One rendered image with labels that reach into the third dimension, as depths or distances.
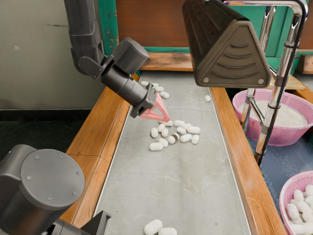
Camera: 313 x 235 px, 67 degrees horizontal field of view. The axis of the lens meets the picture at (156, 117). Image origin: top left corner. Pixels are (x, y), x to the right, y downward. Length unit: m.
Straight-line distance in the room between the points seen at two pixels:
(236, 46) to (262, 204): 0.35
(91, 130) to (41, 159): 0.47
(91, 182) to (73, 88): 1.64
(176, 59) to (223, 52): 0.77
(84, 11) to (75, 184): 0.39
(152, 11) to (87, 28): 0.54
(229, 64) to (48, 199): 0.21
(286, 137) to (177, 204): 0.44
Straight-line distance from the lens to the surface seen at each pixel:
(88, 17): 0.55
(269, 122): 0.58
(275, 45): 1.15
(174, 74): 1.14
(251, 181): 0.56
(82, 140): 0.67
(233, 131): 0.71
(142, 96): 0.58
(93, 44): 0.55
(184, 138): 0.66
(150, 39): 1.07
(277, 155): 0.81
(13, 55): 2.21
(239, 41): 0.26
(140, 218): 0.50
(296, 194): 0.61
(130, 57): 0.55
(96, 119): 0.75
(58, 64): 2.08
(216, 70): 0.26
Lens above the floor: 1.15
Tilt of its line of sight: 31 degrees down
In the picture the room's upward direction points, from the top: straight up
